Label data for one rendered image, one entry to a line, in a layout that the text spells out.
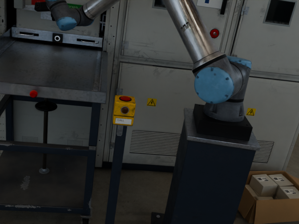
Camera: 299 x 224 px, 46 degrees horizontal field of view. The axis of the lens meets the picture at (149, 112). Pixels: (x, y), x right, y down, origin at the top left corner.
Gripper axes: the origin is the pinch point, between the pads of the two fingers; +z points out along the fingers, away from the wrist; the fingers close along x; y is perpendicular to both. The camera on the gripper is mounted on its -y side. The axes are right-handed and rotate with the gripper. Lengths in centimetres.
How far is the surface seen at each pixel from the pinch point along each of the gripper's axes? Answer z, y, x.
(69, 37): 9.0, 8.5, -7.8
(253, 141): -60, 98, -65
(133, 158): 44, 58, -79
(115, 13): -2.9, 34.2, 6.6
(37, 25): 7.8, -11.1, -3.3
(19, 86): -49, -5, -50
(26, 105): 30, -16, -50
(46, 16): 4.7, -6.0, 1.6
